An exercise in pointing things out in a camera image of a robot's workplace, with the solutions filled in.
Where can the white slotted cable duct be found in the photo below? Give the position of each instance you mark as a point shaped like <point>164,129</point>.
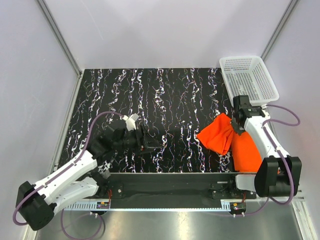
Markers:
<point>88,206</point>

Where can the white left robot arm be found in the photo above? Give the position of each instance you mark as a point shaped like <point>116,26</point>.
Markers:
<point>78,179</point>

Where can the folded orange t-shirt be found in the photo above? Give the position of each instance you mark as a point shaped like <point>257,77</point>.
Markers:
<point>246,157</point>

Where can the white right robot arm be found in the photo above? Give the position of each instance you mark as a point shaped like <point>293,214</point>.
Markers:
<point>279,172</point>

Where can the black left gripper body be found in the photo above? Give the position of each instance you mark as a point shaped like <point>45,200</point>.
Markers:
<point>131,140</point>

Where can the orange t-shirt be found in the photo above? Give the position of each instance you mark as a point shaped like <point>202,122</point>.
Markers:
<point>246,157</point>
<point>217,136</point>

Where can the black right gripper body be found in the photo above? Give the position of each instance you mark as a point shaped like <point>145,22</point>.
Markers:
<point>238,124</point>

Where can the white plastic mesh basket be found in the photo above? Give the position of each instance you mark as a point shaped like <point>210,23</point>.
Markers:
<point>248,75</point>

